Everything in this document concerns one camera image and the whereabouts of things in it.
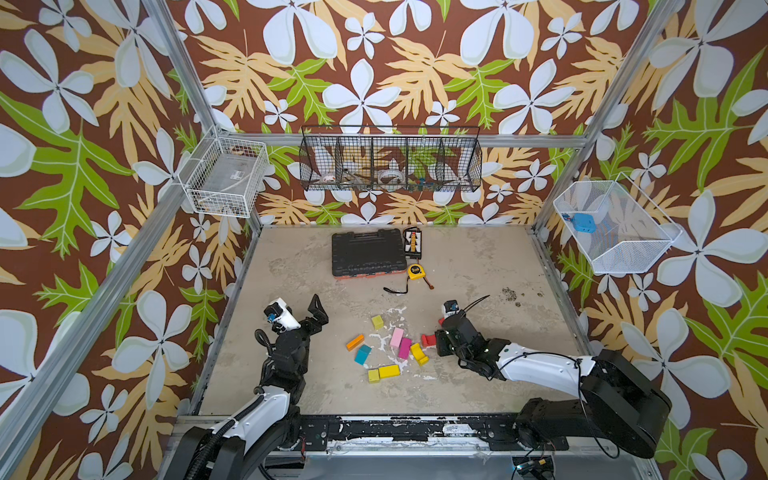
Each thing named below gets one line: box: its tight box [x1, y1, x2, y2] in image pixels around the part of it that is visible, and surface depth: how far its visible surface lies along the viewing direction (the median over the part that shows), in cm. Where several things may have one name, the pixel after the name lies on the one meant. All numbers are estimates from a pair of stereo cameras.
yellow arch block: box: [410, 343, 430, 366], surface depth 88 cm
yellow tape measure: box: [407, 263, 426, 281], surface depth 106 cm
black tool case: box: [331, 228, 407, 279], surface depth 112 cm
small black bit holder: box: [402, 227, 422, 260], surface depth 116 cm
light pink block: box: [390, 327, 404, 347], surface depth 92 cm
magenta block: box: [398, 337, 412, 360], surface depth 90 cm
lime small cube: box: [368, 369, 380, 384], surface depth 84 cm
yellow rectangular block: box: [378, 364, 401, 379], surface depth 86 cm
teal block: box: [354, 344, 372, 366], surface depth 88 cm
